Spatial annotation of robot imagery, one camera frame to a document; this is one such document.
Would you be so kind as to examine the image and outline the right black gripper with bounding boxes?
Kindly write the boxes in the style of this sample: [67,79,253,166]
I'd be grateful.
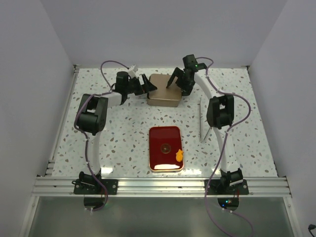
[167,67,195,97]

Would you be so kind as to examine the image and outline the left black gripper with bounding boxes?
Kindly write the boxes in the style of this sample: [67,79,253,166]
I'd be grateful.
[125,75,157,96]

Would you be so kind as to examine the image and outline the gold tin lid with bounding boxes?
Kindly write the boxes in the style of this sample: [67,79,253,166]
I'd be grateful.
[149,74,182,98]

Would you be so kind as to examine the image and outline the metal tongs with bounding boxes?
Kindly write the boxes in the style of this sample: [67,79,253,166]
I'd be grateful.
[198,96,211,143]

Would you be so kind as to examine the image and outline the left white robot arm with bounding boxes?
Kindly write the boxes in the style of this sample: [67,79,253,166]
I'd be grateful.
[74,70,158,194]

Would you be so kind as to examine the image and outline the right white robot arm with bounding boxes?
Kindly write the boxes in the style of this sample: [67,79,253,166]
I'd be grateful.
[166,54,243,194]

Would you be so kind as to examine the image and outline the gold cookie tin box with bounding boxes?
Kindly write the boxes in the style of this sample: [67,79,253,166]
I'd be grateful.
[147,93,182,107]

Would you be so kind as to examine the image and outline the red rectangular tray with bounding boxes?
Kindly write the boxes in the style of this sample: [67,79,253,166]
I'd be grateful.
[149,126,184,172]

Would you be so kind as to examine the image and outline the orange fish shaped cookie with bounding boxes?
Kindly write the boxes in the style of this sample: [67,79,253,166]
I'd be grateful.
[176,149,184,162]

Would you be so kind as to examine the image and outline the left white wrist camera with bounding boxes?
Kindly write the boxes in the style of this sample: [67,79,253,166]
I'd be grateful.
[127,65,139,78]

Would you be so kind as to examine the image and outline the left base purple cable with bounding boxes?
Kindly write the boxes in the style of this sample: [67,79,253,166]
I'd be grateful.
[83,184,111,212]

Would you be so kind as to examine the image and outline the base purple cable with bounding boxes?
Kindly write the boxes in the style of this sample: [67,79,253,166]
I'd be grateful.
[83,184,111,212]
[204,180,256,237]

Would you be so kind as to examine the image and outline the left black base bracket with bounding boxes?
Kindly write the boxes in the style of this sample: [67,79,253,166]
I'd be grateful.
[72,179,119,195]

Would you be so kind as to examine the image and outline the black base bracket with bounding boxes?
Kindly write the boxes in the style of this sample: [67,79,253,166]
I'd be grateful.
[72,179,119,195]
[204,179,249,196]

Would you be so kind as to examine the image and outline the right black base bracket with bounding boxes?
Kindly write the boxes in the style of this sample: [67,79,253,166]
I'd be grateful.
[204,179,249,196]

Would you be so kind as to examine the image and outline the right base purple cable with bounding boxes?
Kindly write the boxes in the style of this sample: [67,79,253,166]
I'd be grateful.
[204,180,256,237]

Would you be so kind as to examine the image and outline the aluminium frame rail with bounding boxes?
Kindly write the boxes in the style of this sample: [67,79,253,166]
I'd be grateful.
[31,177,291,198]

